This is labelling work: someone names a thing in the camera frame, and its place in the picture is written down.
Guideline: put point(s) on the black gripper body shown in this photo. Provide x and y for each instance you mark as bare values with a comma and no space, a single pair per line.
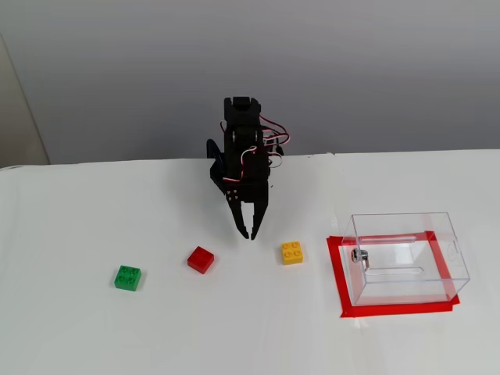
253,192

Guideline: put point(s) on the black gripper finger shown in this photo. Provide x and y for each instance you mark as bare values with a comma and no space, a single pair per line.
261,213
236,207

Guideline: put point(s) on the green lego brick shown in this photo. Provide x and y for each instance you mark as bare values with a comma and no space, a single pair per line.
127,278

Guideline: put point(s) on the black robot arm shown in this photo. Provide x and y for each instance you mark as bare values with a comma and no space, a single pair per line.
240,117

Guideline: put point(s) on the yellow lego brick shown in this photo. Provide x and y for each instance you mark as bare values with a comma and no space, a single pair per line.
293,254

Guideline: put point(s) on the red lego brick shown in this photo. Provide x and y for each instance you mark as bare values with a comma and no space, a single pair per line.
200,259

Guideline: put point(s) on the transparent acrylic box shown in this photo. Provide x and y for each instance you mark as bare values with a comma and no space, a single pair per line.
410,258

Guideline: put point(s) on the silver cam lock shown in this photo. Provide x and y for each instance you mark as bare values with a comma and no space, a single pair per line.
359,258

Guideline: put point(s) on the beige board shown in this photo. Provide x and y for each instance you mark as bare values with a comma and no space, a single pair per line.
19,117

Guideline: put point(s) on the red tape frame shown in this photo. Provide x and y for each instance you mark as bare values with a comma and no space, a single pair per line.
336,273

